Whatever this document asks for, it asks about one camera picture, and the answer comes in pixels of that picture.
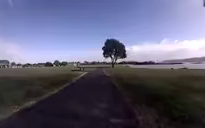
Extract large dark tree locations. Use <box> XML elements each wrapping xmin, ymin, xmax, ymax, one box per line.
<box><xmin>101</xmin><ymin>38</ymin><xmax>128</xmax><ymax>69</ymax></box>

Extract dark asphalt path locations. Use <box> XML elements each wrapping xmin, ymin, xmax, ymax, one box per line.
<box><xmin>0</xmin><ymin>68</ymin><xmax>141</xmax><ymax>128</ymax></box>

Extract distant row of trees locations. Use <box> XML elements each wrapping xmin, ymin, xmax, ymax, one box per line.
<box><xmin>0</xmin><ymin>59</ymin><xmax>184</xmax><ymax>69</ymax></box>

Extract pale path edge strip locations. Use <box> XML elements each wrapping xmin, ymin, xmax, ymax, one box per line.
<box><xmin>0</xmin><ymin>70</ymin><xmax>89</xmax><ymax>126</ymax></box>

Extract pale water surface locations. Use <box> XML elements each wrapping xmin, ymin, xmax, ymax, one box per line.
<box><xmin>128</xmin><ymin>63</ymin><xmax>205</xmax><ymax>70</ymax></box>

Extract green grass field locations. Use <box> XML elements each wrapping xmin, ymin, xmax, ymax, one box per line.
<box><xmin>0</xmin><ymin>67</ymin><xmax>88</xmax><ymax>123</ymax></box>
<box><xmin>103</xmin><ymin>67</ymin><xmax>205</xmax><ymax>128</ymax></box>

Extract distant hill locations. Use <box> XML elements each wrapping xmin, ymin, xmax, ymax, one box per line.
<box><xmin>161</xmin><ymin>55</ymin><xmax>205</xmax><ymax>65</ymax></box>

